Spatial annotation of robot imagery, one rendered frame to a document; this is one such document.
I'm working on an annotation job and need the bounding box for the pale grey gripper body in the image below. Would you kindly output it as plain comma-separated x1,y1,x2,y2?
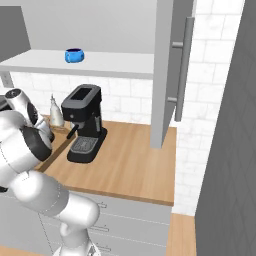
33,115,56,143

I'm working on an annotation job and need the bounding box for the wooden tray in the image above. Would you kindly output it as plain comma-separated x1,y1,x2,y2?
42,114,74,136

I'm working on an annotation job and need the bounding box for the blue mug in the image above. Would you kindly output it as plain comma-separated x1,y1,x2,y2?
64,47,85,64

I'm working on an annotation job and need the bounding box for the grey cabinet door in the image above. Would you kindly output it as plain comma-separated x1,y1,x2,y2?
149,0,198,150
0,5,32,64

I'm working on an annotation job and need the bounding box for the grey base cabinet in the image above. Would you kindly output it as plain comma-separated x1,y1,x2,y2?
0,193,56,256

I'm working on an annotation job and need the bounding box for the black coffee machine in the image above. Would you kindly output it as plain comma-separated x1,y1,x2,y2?
60,83,109,164

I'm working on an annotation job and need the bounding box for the grey drawer front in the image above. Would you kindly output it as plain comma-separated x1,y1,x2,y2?
89,232,168,256
77,190,173,225
89,213,171,248

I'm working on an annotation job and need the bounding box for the tall grey fridge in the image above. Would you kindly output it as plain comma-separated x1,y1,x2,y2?
194,0,256,256

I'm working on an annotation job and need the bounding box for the white wall socket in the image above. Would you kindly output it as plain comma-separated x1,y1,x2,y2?
0,71,12,88

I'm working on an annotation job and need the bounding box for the grey wall cabinet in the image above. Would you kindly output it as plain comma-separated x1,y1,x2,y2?
0,0,158,81

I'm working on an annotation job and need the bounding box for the grey bar door handle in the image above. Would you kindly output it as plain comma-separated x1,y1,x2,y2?
167,16,196,123

